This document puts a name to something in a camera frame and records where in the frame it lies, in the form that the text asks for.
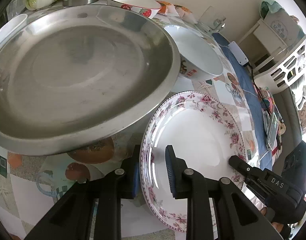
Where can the red rimmed strawberry bowl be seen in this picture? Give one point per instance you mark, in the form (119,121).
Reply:
(146,8)

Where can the floral rimmed white plate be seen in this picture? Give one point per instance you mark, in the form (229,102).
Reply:
(204,133)

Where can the white power adapter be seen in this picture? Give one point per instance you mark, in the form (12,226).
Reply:
(238,53)

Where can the white squarish bowl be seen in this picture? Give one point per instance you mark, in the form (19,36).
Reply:
(11,28)

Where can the orange snack packet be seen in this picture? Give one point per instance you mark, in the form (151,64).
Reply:
(169,9)

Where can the white plastic basket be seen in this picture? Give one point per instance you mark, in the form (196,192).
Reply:
(284,73)

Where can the clear glass mug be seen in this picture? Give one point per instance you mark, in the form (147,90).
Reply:
(212,21)

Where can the white shelf unit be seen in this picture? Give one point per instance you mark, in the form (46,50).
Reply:
(271,37)

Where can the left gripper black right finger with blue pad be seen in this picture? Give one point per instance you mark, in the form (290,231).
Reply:
(216,209)

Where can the small white round bowl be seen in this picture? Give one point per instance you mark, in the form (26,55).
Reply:
(198,60)

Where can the large stainless steel plate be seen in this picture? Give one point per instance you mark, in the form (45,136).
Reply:
(81,74)

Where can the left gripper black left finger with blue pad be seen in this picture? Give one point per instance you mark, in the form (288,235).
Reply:
(92,208)

